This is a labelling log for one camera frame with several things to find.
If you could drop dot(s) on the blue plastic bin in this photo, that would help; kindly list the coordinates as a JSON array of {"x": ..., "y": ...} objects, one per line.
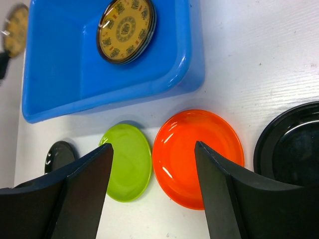
[{"x": 64, "y": 72}]

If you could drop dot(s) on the green plate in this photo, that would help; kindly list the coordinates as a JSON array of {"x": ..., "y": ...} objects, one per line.
[{"x": 132, "y": 162}]

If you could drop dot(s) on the black plate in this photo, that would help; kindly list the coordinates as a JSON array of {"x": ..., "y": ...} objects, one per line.
[
  {"x": 60, "y": 154},
  {"x": 288, "y": 148}
]

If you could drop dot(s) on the yellow patterned plate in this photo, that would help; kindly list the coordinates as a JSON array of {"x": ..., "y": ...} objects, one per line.
[
  {"x": 125, "y": 30},
  {"x": 15, "y": 30}
]

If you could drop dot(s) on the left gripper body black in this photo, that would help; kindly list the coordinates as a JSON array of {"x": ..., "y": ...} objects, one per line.
[{"x": 4, "y": 60}]

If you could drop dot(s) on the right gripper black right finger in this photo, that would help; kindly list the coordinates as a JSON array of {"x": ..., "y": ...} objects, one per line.
[{"x": 240, "y": 204}]

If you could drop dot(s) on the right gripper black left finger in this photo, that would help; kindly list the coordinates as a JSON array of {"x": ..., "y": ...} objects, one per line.
[{"x": 64, "y": 204}]

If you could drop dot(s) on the orange plate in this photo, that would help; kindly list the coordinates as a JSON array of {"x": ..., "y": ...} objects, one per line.
[{"x": 174, "y": 153}]

